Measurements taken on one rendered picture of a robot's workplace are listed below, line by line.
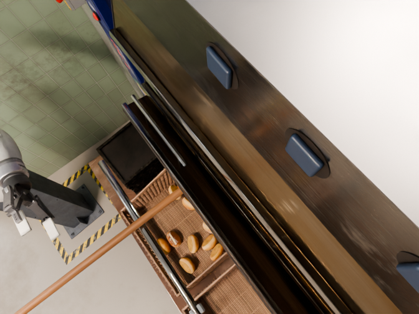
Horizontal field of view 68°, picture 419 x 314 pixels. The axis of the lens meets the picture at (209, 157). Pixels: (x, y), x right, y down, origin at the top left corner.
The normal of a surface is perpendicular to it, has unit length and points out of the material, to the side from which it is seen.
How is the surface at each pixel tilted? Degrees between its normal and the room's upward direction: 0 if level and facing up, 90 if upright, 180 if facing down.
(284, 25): 0
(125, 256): 0
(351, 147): 0
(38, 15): 90
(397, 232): 90
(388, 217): 90
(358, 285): 70
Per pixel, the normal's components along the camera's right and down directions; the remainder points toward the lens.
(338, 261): -0.79, 0.44
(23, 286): -0.12, -0.34
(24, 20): 0.59, 0.73
